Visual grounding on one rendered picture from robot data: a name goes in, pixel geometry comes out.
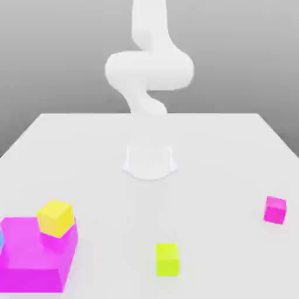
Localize small lime cube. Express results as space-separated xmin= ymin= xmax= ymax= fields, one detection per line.
xmin=155 ymin=243 xmax=180 ymax=277

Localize small yellow cube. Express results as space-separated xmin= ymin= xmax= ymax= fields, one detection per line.
xmin=37 ymin=199 xmax=75 ymax=239

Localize small magenta cube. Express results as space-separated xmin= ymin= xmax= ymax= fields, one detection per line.
xmin=263 ymin=196 xmax=287 ymax=225

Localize large magenta box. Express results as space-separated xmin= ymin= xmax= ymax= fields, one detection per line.
xmin=0 ymin=217 xmax=79 ymax=294

